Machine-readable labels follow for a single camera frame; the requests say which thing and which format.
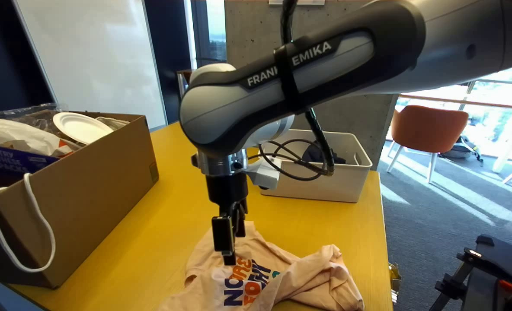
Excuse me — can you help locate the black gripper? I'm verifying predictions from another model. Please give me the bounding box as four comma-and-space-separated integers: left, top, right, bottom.
203, 172, 250, 269

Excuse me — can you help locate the peach printed t-shirt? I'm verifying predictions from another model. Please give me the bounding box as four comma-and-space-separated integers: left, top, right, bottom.
158, 220, 366, 311

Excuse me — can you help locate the white plastic storage bin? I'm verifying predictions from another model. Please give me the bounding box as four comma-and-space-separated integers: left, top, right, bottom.
259, 129, 375, 206

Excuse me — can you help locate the brown cardboard box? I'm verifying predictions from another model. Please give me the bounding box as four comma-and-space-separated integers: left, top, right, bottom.
0, 111, 160, 291

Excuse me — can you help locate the white paper plate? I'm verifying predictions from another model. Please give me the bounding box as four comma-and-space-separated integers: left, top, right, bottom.
49, 111, 115, 148

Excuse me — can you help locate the orange chair with white legs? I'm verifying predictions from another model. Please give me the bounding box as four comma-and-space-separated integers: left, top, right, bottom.
385, 104, 470, 187

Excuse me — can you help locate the blue printed package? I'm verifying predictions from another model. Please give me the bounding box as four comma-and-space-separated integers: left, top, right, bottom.
0, 144, 58, 182

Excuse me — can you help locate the white crumpled plastic bag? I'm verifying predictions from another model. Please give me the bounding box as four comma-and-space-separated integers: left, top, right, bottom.
0, 117, 61, 160

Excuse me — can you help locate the orange and black clamp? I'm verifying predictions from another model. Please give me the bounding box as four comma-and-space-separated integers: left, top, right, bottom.
426, 248, 512, 311

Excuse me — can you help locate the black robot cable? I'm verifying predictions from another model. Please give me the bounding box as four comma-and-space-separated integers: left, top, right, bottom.
257, 0, 336, 184

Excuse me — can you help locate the white wall panel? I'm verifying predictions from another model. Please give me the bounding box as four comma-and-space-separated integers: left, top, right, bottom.
10, 0, 169, 132

